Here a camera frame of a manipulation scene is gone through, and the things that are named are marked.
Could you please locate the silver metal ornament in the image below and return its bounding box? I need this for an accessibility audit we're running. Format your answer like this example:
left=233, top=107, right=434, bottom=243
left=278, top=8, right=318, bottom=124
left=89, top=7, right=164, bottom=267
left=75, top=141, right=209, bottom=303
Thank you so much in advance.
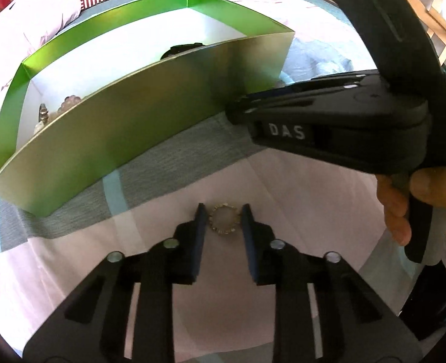
left=37, top=104, right=52, bottom=134

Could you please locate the pastel patchwork bedsheet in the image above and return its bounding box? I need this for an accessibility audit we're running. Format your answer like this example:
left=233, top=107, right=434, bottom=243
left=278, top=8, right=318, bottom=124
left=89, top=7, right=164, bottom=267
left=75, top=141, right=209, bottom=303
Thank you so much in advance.
left=0, top=0, right=446, bottom=363

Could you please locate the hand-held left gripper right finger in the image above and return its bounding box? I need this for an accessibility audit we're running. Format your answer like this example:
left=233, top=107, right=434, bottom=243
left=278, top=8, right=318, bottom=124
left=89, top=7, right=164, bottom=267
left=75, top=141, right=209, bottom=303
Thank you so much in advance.
left=242, top=204, right=424, bottom=363

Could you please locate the small gold beaded bracelet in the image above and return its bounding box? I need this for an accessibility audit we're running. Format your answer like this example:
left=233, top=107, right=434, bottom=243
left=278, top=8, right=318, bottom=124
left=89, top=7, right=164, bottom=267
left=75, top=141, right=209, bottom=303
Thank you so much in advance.
left=208, top=204, right=241, bottom=236

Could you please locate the green cardboard box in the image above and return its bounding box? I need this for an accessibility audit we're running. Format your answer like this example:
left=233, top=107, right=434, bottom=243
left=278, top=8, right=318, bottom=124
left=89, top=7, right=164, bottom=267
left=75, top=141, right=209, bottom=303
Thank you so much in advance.
left=0, top=0, right=295, bottom=218

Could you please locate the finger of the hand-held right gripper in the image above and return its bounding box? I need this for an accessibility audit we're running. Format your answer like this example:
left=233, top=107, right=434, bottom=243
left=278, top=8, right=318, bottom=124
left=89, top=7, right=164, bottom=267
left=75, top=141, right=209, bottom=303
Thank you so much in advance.
left=246, top=70, right=382, bottom=98
left=226, top=77, right=430, bottom=131

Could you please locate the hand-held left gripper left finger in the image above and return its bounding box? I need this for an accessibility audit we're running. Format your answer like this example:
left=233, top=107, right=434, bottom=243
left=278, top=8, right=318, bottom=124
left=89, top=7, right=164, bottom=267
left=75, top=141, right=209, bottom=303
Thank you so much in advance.
left=22, top=204, right=209, bottom=363

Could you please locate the person's right hand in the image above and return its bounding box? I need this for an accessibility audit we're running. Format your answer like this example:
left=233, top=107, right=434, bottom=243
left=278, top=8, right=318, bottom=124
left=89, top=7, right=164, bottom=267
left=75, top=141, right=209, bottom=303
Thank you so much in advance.
left=376, top=159, right=446, bottom=246

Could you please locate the black wristwatch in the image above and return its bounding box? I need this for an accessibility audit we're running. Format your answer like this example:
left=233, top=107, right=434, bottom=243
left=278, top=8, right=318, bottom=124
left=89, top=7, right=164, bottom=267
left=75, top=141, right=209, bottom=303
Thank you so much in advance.
left=160, top=42, right=204, bottom=60

